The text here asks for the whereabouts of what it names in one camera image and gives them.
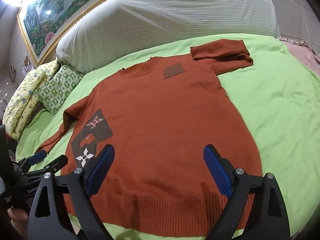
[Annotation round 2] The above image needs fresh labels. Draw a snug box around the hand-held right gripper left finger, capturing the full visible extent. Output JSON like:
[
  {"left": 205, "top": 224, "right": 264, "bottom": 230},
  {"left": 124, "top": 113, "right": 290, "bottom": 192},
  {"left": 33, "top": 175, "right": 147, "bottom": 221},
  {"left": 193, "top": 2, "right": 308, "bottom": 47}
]
[{"left": 27, "top": 144, "right": 115, "bottom": 240}]

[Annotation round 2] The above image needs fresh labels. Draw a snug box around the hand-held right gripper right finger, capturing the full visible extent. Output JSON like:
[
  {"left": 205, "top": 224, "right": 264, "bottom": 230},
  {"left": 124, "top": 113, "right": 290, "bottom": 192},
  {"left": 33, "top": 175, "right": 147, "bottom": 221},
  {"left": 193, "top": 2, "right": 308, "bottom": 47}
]
[{"left": 203, "top": 144, "right": 292, "bottom": 240}]

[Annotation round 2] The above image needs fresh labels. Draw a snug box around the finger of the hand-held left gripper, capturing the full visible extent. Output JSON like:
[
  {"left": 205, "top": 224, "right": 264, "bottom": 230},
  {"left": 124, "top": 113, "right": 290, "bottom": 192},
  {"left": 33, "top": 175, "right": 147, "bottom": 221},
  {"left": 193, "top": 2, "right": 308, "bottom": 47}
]
[
  {"left": 41, "top": 155, "right": 69, "bottom": 177},
  {"left": 21, "top": 150, "right": 47, "bottom": 168}
]

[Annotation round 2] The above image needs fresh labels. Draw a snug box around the rust orange sweater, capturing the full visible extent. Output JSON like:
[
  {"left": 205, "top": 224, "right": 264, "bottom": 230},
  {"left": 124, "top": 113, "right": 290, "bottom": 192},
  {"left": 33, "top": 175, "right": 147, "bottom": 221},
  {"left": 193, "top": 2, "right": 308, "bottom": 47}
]
[{"left": 35, "top": 39, "right": 263, "bottom": 237}]

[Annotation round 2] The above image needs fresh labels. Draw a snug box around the person's left hand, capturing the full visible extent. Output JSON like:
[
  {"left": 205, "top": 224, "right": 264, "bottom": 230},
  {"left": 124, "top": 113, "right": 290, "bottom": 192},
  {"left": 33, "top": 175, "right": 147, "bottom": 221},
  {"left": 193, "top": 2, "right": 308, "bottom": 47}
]
[{"left": 7, "top": 206, "right": 29, "bottom": 233}]

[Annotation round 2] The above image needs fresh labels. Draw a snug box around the yellow floral quilt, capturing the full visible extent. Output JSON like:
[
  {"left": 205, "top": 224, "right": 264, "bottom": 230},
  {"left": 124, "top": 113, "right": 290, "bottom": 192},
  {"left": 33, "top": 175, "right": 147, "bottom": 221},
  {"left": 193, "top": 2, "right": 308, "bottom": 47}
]
[{"left": 2, "top": 61, "right": 60, "bottom": 140}]

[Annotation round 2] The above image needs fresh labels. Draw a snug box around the green patterned pillow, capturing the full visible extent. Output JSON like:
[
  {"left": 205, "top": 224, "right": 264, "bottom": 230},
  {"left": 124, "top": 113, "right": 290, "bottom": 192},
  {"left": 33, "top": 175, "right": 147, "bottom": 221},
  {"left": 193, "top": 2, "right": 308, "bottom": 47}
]
[{"left": 34, "top": 65, "right": 84, "bottom": 115}]

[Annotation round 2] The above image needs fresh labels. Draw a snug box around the light green bed sheet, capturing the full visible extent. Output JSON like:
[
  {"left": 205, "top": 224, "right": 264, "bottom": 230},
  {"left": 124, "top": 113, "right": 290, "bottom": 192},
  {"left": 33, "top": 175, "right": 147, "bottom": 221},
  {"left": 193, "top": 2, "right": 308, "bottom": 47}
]
[{"left": 15, "top": 34, "right": 320, "bottom": 240}]

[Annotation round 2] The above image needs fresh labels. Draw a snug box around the pink cloth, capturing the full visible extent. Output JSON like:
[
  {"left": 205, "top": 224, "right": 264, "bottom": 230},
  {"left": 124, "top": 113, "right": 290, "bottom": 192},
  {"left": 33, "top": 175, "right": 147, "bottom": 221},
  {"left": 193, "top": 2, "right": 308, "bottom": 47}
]
[{"left": 280, "top": 37, "right": 320, "bottom": 80}]

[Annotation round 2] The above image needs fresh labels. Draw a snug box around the gold framed landscape painting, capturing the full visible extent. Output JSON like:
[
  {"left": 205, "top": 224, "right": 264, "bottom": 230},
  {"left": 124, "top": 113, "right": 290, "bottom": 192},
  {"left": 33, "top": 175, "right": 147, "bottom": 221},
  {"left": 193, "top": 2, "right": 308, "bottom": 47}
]
[{"left": 16, "top": 0, "right": 160, "bottom": 68}]

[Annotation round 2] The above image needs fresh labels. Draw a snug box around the white striped bolster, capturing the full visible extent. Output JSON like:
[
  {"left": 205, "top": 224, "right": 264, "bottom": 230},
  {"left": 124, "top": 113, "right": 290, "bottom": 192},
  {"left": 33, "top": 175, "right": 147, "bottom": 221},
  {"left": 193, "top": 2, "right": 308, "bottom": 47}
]
[{"left": 56, "top": 0, "right": 282, "bottom": 74}]

